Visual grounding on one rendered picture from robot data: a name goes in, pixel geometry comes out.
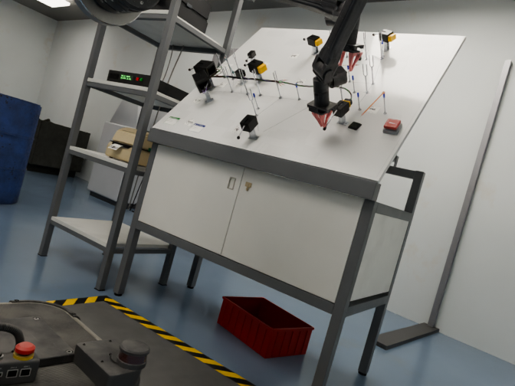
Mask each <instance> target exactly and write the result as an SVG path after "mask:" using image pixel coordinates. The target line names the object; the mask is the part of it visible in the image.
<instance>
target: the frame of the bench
mask: <svg viewBox="0 0 515 386"><path fill-rule="evenodd" d="M158 145H160V144H158V143H154V142H153V144H152V148H151V151H150V154H149V159H148V162H147V166H146V170H145V174H144V177H143V182H142V185H141V189H140V191H139V197H138V200H137V203H136V208H135V211H134V214H133V219H132V222H131V225H130V231H129V233H128V237H127V240H126V245H125V248H124V252H123V256H122V260H121V263H120V268H119V271H118V274H117V278H116V282H115V286H114V289H113V291H114V295H115V296H122V294H123V293H124V291H125V288H126V282H127V280H128V276H129V273H130V268H131V265H132V262H133V257H134V254H135V250H136V245H137V242H138V240H139V234H140V231H143V232H145V233H147V234H150V235H152V236H154V237H157V238H159V239H161V240H164V241H166V242H168V243H170V244H173V245H175V246H177V247H180V248H182V249H183V250H187V251H188V252H190V253H193V254H194V255H195V256H194V259H193V262H192V267H191V270H190V274H189V278H188V282H187V284H186V285H188V286H187V287H188V288H189V289H193V288H194V286H195V285H196V281H197V279H198V273H199V271H200V267H201V264H202V259H203V258H205V259H206V260H209V261H211V262H213V263H216V264H218V265H220V266H222V267H225V268H227V269H229V270H232V271H234V272H236V273H239V274H241V275H243V276H246V277H247V278H250V279H252V280H254V281H257V282H259V283H262V284H264V285H265V286H269V287H270V288H272V289H274V290H277V291H279V292H282V293H284V294H286V295H288V296H291V297H293V298H295V299H298V300H300V301H302V302H304V303H307V304H309V305H311V306H314V307H316V308H318V309H321V310H323V311H324V312H328V313H329V314H332V315H331V319H330V324H329V326H328V329H327V332H326V337H325V340H324V343H323V347H322V351H321V353H320V358H319V361H318V364H317V369H316V372H315V375H314V378H313V383H312V385H311V386H326V383H327V379H328V377H329V373H330V369H331V366H332V363H333V358H334V355H335V352H336V347H337V345H338V342H339V339H340V334H341V332H342V328H343V323H344V321H345V318H346V317H347V316H351V315H354V314H357V313H359V312H363V311H366V310H368V309H372V308H376V310H375V312H374V316H373V318H372V323H371V326H370V329H369V334H368V336H367V340H366V344H365V347H364V350H363V353H362V357H361V360H360V363H359V368H358V372H359V374H360V375H363V376H366V373H368V371H369V366H370V364H371V361H372V356H373V353H374V350H375V347H376V343H377V340H378V337H379V332H380V329H381V326H382V322H383V319H384V316H385V311H386V308H387V305H388V302H389V298H390V295H391V292H392V288H393V284H394V282H395V277H396V274H397V271H398V268H399V264H400V260H401V258H402V253H403V250H404V247H405V242H406V240H407V236H408V232H409V229H410V227H411V223H412V218H413V216H414V214H412V213H409V212H407V211H403V210H400V209H398V208H394V207H391V206H388V205H386V204H382V203H379V202H377V201H372V200H369V199H365V201H364V203H363V207H362V211H361V214H360V217H359V222H358V224H357V228H356V232H355V235H354V238H353V243H352V246H351V249H350V252H349V256H348V260H347V262H346V267H345V270H344V273H343V278H342V281H341V284H340V288H339V292H338V294H337V298H336V302H335V303H332V302H330V301H329V300H326V299H324V298H321V297H319V296H316V295H314V294H312V293H309V292H307V291H305V290H303V289H300V288H298V287H295V286H292V285H290V284H289V283H285V282H284V281H281V280H278V279H276V278H274V277H272V276H269V275H267V274H265V273H262V272H260V271H257V270H255V269H252V268H250V267H247V266H245V265H244V264H241V263H238V262H236V261H234V260H231V259H229V258H227V257H224V256H222V255H220V254H217V253H215V252H212V251H210V250H207V249H205V248H203V247H200V246H198V245H196V244H193V243H191V242H189V241H187V240H183V239H182V238H180V237H177V236H175V235H172V234H170V233H167V232H165V231H162V230H160V229H158V228H156V227H153V226H151V225H148V224H146V223H143V222H142V221H138V219H139V214H140V211H141V207H142V204H143V199H144V196H145V193H146V188H147V185H148V182H149V177H150V173H151V171H152V167H153V162H154V159H155V156H156V150H157V148H158ZM375 213H377V214H383V215H386V216H389V217H392V218H398V219H401V220H404V221H409V223H408V227H407V230H406V233H405V237H404V240H403V243H402V248H401V251H400V254H399V258H398V261H397V264H396V267H395V272H394V275H393V278H392V282H391V285H390V288H389V291H388V292H385V293H380V294H376V295H374V296H368V297H365V298H362V299H357V300H353V301H350V300H351V296H352V294H353V289H354V286H355V283H356V278H357V275H358V272H359V268H360V265H361V262H362V257H363V254H364V251H365V249H366V244H367V240H368V238H369V233H370V230H371V227H372V223H373V219H374V217H375Z"/></svg>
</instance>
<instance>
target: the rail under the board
mask: <svg viewBox="0 0 515 386"><path fill-rule="evenodd" d="M147 141H150V142H154V143H158V144H160V145H164V146H169V147H172V148H175V149H181V150H184V151H187V152H192V153H195V154H198V155H203V156H207V157H209V158H213V159H218V160H222V161H224V162H230V163H233V164H236V165H241V166H244V167H247V168H252V169H256V170H259V171H262V172H267V173H271V174H273V175H279V176H282V177H285V178H290V179H293V180H297V181H299V182H305V183H308V184H311V185H316V186H320V187H322V188H328V189H331V190H334V191H339V192H342V193H346V194H348V195H354V196H357V197H360V198H365V199H369V200H372V201H377V198H378V195H379V190H380V187H381V184H379V183H378V182H373V181H370V180H366V179H363V178H357V177H353V176H350V175H344V174H340V173H337V172H331V171H328V170H325V169H321V168H315V167H312V166H308V165H302V164H299V163H296V162H290V161H286V160H283V159H277V158H274V157H270V156H266V155H261V154H257V153H254V152H248V151H244V150H241V149H236V148H232V147H228V146H223V145H219V144H216V143H212V142H206V141H203V140H200V139H193V138H190V137H187V136H181V135H178V134H174V133H170V132H165V131H162V130H157V129H152V128H150V131H149V135H148V139H147Z"/></svg>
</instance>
